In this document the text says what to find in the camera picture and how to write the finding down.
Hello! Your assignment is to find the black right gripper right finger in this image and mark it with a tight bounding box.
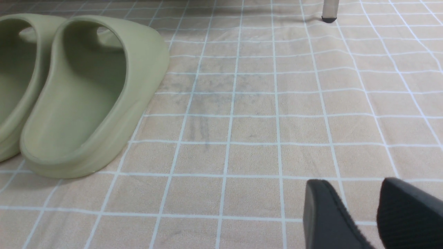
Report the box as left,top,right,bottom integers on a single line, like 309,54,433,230
376,177,443,249

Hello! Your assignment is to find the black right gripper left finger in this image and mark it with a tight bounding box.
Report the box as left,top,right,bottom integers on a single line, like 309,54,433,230
303,179,374,249

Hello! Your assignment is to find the silver metal shoe rack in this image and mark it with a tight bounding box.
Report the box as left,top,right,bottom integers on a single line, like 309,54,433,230
322,0,340,24

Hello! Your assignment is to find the right green foam slipper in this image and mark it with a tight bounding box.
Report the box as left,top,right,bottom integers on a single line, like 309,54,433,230
20,15,170,179

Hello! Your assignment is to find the green foam slipper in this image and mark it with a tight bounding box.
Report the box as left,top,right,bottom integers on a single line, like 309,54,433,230
20,15,170,179
0,13,65,161

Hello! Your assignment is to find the left green foam slipper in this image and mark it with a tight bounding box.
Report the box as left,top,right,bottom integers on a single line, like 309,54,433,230
0,13,65,161

